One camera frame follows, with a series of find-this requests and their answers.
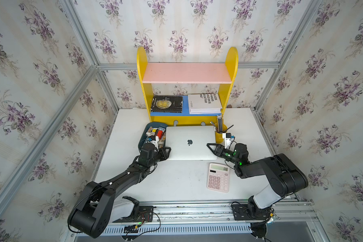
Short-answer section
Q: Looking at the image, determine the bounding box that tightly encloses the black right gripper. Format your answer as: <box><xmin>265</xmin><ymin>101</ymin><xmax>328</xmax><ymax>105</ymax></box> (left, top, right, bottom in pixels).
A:
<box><xmin>206</xmin><ymin>143</ymin><xmax>239</xmax><ymax>166</ymax></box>

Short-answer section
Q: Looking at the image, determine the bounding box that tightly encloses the silver laptop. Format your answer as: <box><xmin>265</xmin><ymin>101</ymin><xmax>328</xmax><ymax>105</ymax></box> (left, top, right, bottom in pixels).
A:
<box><xmin>165</xmin><ymin>126</ymin><xmax>217</xmax><ymax>161</ymax></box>

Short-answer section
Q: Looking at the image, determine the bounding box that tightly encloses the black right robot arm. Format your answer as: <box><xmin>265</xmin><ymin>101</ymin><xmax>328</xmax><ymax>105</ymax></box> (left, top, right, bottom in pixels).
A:
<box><xmin>207</xmin><ymin>143</ymin><xmax>309</xmax><ymax>213</ymax></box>

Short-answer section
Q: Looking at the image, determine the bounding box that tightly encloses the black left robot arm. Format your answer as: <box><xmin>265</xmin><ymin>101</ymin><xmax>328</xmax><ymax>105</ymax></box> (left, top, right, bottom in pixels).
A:
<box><xmin>67</xmin><ymin>143</ymin><xmax>171</xmax><ymax>239</ymax></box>

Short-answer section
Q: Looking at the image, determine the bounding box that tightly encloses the grey laptop stand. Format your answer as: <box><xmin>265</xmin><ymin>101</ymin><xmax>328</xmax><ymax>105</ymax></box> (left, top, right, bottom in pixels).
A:
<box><xmin>172</xmin><ymin>120</ymin><xmax>206</xmax><ymax>127</ymax></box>

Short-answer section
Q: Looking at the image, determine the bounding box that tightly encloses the yellow pencil cup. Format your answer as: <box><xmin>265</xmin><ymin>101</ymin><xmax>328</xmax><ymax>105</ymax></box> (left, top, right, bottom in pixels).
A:
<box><xmin>214</xmin><ymin>123</ymin><xmax>224</xmax><ymax>144</ymax></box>

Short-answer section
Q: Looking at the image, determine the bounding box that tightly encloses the red block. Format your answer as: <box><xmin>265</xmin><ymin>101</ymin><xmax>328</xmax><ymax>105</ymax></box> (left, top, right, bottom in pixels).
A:
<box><xmin>156</xmin><ymin>127</ymin><xmax>165</xmax><ymax>140</ymax></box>

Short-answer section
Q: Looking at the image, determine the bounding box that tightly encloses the pink calculator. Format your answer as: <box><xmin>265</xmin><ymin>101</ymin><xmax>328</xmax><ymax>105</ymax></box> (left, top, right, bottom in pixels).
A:
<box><xmin>206</xmin><ymin>163</ymin><xmax>230</xmax><ymax>193</ymax></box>

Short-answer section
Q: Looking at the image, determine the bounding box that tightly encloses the teal bin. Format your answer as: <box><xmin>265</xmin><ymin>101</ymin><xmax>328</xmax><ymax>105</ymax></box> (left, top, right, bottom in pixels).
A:
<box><xmin>138</xmin><ymin>122</ymin><xmax>168</xmax><ymax>151</ymax></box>

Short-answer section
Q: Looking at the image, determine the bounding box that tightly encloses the white book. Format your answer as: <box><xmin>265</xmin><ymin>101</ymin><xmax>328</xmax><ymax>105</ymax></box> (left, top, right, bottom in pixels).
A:
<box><xmin>188</xmin><ymin>93</ymin><xmax>222</xmax><ymax>114</ymax></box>

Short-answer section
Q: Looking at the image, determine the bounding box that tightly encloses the black book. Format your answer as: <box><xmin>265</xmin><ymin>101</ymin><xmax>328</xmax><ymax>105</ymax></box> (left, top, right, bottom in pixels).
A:
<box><xmin>150</xmin><ymin>95</ymin><xmax>183</xmax><ymax>113</ymax></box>

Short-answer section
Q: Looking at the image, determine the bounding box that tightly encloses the yellow pink blue shelf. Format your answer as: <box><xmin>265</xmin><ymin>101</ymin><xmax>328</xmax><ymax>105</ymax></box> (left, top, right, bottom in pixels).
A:
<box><xmin>136</xmin><ymin>46</ymin><xmax>239</xmax><ymax>126</ymax></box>

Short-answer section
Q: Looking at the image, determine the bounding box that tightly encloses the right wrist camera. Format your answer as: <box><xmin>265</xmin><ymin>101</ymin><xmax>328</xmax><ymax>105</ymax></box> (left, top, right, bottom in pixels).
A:
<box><xmin>222</xmin><ymin>133</ymin><xmax>235</xmax><ymax>149</ymax></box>

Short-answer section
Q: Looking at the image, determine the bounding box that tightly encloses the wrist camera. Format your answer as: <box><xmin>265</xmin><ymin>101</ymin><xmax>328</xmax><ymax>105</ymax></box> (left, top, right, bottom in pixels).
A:
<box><xmin>148</xmin><ymin>135</ymin><xmax>159</xmax><ymax>149</ymax></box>
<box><xmin>222</xmin><ymin>133</ymin><xmax>235</xmax><ymax>149</ymax></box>

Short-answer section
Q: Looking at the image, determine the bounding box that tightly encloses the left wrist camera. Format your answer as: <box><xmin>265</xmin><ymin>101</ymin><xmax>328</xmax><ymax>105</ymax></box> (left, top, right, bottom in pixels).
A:
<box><xmin>148</xmin><ymin>135</ymin><xmax>159</xmax><ymax>149</ymax></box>

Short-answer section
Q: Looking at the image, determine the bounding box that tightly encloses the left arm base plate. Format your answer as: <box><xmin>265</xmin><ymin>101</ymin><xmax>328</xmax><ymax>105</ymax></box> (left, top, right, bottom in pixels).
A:
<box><xmin>113</xmin><ymin>206</ymin><xmax>154</xmax><ymax>223</ymax></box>

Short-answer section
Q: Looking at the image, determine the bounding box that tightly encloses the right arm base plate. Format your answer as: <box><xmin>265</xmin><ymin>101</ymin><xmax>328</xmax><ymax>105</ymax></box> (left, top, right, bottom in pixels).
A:
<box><xmin>231</xmin><ymin>202</ymin><xmax>274</xmax><ymax>221</ymax></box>

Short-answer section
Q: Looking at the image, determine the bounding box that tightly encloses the aluminium rail frame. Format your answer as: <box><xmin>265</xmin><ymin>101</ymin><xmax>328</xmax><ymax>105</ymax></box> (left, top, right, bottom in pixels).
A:
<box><xmin>58</xmin><ymin>199</ymin><xmax>330</xmax><ymax>242</ymax></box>

